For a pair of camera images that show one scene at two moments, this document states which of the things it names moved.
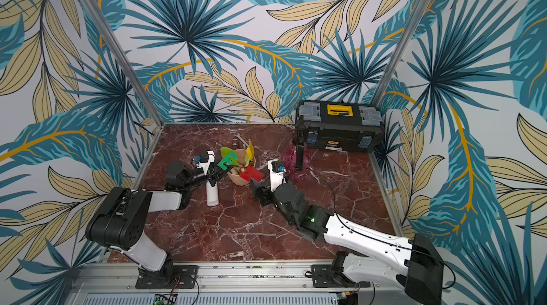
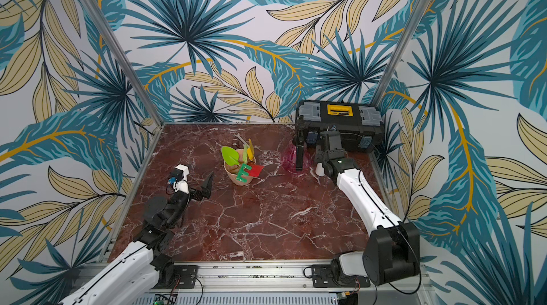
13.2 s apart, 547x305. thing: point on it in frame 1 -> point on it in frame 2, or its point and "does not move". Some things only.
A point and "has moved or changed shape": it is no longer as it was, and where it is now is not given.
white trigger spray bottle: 212,194 -> 320,169
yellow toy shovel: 250,150 does not move
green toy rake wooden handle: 227,160 -> 242,172
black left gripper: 214,173 -> 206,189
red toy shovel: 251,172 has moved or changed shape
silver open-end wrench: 240,138 does not move
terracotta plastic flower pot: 234,174 does not move
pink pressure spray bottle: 297,157 does not move
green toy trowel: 226,151 does not move
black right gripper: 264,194 -> 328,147
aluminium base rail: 248,283 does not move
